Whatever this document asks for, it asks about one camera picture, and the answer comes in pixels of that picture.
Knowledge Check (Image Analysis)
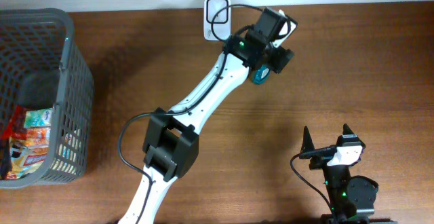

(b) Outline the yellow snack bag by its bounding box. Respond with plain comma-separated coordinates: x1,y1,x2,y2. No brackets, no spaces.
6,138,48,180

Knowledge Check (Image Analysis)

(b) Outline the red snack bag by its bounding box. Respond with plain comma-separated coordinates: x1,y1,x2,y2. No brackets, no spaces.
1,105,27,140

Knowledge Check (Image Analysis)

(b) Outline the green tissue pack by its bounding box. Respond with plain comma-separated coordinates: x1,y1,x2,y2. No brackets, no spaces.
24,108,53,128

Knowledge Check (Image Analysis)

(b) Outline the grey plastic lattice basket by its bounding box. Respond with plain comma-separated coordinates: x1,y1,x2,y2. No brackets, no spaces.
1,8,94,189

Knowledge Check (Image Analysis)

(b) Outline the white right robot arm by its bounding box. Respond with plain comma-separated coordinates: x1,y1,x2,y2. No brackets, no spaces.
297,124,394,223

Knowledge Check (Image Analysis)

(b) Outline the orange tissue pack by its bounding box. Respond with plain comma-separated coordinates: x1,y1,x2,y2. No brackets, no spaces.
22,127,51,147

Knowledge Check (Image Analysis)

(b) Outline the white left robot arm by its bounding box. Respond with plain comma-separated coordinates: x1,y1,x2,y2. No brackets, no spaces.
119,7,298,223

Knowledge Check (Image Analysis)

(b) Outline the teal mouthwash bottle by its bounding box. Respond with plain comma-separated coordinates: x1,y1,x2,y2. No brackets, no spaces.
251,65,271,85

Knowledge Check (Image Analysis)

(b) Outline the white barcode scanner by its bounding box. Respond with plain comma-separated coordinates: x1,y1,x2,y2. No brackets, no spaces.
203,0,231,41

